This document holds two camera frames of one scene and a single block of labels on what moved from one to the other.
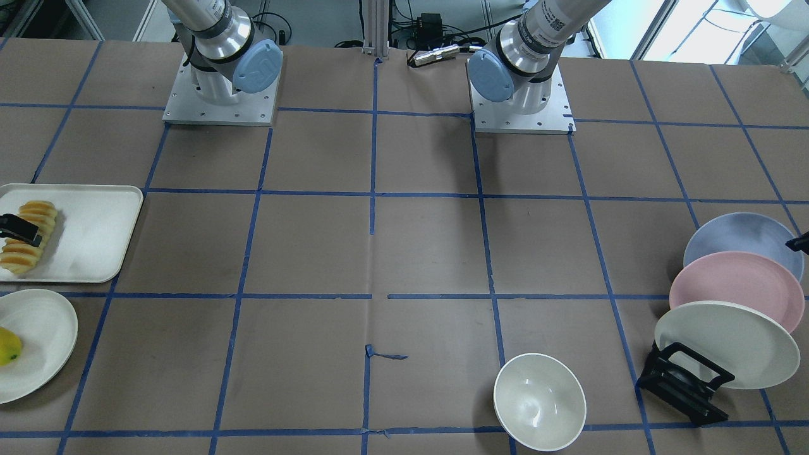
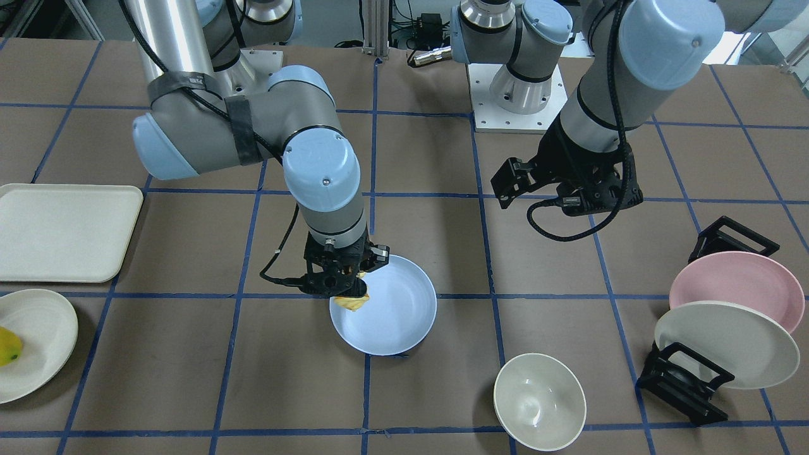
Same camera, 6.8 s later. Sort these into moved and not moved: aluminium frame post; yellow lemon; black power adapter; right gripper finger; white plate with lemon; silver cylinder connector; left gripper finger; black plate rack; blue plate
Moved: left gripper finger; right gripper finger; blue plate
Not moved: white plate with lemon; yellow lemon; black power adapter; aluminium frame post; silver cylinder connector; black plate rack
